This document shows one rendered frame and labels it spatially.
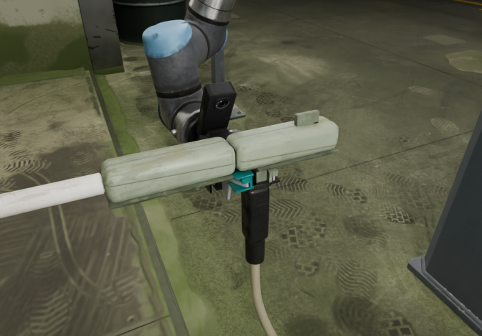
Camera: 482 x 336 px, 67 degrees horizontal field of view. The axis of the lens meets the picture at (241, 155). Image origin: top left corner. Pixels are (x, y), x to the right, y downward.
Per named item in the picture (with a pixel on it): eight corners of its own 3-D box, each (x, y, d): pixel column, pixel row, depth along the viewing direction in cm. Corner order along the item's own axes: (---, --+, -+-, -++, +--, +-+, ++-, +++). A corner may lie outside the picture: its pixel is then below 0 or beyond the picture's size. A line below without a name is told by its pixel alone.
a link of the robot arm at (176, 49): (160, 19, 73) (174, 78, 79) (128, 32, 64) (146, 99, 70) (203, 15, 70) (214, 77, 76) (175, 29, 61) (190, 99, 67)
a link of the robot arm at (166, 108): (149, 89, 75) (161, 132, 80) (165, 106, 65) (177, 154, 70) (192, 77, 78) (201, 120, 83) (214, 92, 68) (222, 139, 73)
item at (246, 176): (240, 174, 51) (240, 159, 50) (254, 188, 48) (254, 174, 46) (223, 178, 50) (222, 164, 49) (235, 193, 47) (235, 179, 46)
